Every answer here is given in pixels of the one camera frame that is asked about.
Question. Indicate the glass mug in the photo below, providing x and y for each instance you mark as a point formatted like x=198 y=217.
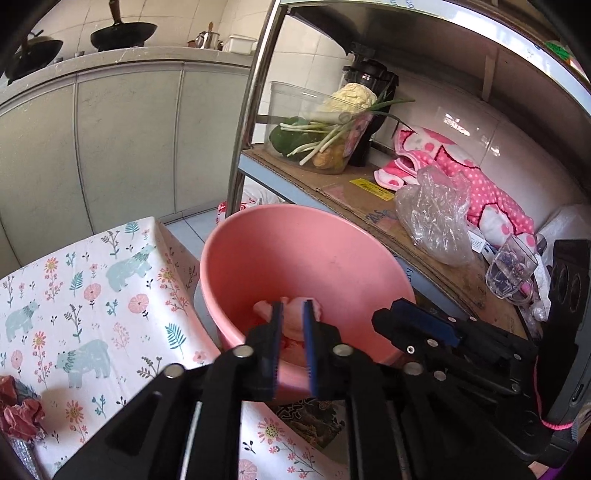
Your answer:
x=510 y=272

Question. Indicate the grey kitchen cabinet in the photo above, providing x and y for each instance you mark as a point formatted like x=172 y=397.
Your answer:
x=129 y=138

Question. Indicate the red paper package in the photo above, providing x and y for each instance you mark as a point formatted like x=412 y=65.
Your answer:
x=18 y=406

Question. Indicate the dark patterned bag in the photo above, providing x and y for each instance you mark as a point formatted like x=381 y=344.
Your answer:
x=311 y=420

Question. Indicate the metal kettle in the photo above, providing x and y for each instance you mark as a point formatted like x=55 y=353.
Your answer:
x=207 y=39

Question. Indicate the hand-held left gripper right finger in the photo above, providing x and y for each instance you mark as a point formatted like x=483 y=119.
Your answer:
x=309 y=355

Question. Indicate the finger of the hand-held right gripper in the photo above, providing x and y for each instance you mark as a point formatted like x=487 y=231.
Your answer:
x=434 y=323
x=392 y=330

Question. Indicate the pink white tube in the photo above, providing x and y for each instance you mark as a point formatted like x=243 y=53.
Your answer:
x=291 y=318

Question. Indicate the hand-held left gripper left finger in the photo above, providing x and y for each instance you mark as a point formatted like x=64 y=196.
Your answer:
x=276 y=355

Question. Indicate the floral bear tablecloth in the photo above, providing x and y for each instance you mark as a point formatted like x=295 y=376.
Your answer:
x=92 y=277

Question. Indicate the green pepper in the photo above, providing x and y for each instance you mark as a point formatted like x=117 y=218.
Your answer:
x=286 y=141

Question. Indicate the black blender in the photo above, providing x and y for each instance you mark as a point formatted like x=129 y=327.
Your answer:
x=374 y=74

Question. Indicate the metal shelf rack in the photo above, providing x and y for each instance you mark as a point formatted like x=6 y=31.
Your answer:
x=251 y=115

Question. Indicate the white rectangular container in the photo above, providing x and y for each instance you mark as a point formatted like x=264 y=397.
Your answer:
x=240 y=45

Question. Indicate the green onions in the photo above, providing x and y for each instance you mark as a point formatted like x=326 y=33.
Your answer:
x=332 y=131

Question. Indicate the clear plastic bag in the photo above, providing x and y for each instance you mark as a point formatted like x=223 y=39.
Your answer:
x=436 y=217

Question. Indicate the red white patterned bag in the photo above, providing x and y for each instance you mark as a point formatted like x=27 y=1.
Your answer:
x=240 y=205

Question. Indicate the pink plastic basin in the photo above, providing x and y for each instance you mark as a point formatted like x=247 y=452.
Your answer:
x=300 y=258

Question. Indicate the pink dotted cloth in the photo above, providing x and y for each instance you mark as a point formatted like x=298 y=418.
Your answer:
x=480 y=198

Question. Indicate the black wok with lid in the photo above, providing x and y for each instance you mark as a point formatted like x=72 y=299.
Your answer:
x=34 y=55

